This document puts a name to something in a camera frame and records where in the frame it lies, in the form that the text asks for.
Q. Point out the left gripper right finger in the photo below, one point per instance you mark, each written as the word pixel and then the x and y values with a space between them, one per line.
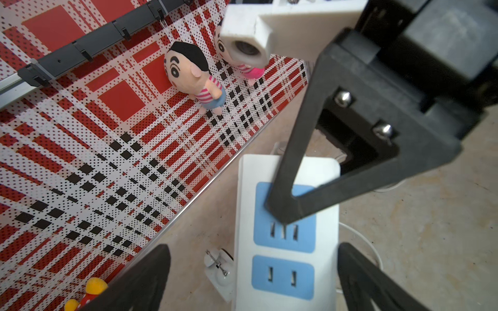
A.
pixel 365 286

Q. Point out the plush doll blue shorts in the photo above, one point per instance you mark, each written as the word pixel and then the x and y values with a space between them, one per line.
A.
pixel 188 71

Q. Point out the plush doll pink shorts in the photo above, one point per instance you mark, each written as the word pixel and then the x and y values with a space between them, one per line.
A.
pixel 249 73

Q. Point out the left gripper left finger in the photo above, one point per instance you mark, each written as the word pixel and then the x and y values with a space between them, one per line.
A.
pixel 140 288

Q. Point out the red yellow plush toy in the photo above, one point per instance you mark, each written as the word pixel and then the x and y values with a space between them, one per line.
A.
pixel 94 287

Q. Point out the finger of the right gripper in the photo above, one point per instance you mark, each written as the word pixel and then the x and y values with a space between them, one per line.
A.
pixel 387 128

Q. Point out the black hook rail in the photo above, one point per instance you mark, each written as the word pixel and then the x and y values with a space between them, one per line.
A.
pixel 84 49

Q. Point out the small white alarm clock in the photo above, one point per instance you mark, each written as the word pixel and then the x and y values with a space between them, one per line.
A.
pixel 220 269

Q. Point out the white power strip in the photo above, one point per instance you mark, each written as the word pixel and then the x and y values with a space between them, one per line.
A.
pixel 281 267

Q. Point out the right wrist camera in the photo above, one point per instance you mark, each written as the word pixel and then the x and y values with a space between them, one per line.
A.
pixel 252 33

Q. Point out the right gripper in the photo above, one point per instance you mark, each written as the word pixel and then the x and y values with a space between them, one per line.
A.
pixel 446 49

